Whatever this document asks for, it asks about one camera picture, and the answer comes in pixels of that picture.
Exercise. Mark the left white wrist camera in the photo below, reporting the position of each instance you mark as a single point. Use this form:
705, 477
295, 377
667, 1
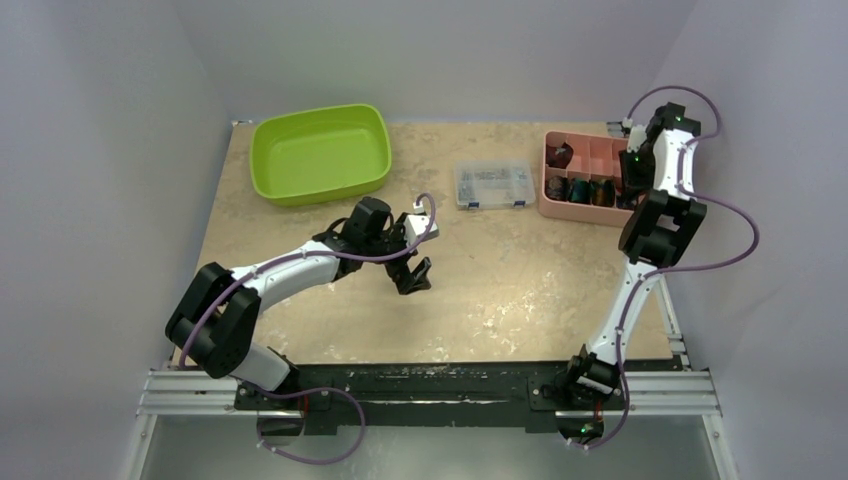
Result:
417, 226

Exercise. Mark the rolled dark red tie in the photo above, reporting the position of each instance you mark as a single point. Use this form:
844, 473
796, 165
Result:
559, 156

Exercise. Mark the rolled teal tie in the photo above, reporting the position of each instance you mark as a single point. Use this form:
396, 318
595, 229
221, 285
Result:
579, 191

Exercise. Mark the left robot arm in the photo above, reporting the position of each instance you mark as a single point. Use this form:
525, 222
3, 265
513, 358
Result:
214, 323

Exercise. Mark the pink divided organizer tray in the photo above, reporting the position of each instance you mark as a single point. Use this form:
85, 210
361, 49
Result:
595, 158

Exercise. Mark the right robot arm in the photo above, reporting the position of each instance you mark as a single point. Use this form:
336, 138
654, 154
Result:
653, 241

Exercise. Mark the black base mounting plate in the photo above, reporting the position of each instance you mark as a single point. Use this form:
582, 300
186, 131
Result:
537, 396

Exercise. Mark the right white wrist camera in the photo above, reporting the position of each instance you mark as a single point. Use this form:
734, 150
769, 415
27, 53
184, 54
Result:
636, 134

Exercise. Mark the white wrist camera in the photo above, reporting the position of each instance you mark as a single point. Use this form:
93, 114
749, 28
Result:
417, 226
636, 134

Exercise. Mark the green plastic tub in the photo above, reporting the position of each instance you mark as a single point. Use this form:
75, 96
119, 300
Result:
320, 155

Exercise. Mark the dark floral patterned tie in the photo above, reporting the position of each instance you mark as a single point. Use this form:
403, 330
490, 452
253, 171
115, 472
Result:
627, 201

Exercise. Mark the rolled dark gold tie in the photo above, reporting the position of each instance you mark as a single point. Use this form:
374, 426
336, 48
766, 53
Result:
603, 193

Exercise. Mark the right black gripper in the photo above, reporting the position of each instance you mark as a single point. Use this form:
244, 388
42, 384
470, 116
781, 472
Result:
632, 176

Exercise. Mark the aluminium frame rail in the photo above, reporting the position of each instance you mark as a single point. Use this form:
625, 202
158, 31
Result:
656, 388

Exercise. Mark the clear plastic parts box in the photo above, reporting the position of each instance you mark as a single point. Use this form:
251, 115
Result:
494, 184

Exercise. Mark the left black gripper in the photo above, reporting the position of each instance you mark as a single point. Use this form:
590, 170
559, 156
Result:
406, 281

